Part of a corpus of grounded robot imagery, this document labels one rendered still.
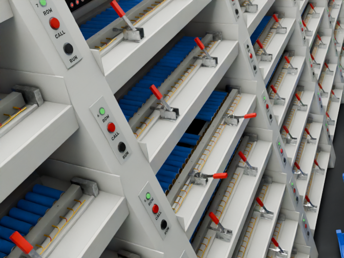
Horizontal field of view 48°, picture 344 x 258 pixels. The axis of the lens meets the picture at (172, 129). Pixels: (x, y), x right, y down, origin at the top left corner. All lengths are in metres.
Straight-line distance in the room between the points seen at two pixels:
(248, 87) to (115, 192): 0.72
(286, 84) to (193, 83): 0.80
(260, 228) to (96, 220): 0.78
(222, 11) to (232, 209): 0.59
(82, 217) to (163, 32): 0.44
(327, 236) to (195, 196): 1.13
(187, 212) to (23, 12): 0.55
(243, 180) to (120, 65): 0.66
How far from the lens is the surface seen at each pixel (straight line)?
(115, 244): 0.85
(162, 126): 0.86
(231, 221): 1.14
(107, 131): 0.68
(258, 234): 1.35
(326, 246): 1.95
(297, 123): 1.83
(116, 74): 0.73
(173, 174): 0.98
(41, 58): 0.62
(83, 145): 0.68
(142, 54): 0.80
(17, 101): 0.66
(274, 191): 1.49
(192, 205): 0.93
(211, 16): 1.24
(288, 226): 1.63
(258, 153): 1.36
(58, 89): 0.63
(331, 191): 2.20
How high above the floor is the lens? 1.45
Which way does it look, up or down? 25 degrees down
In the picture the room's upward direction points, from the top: 25 degrees counter-clockwise
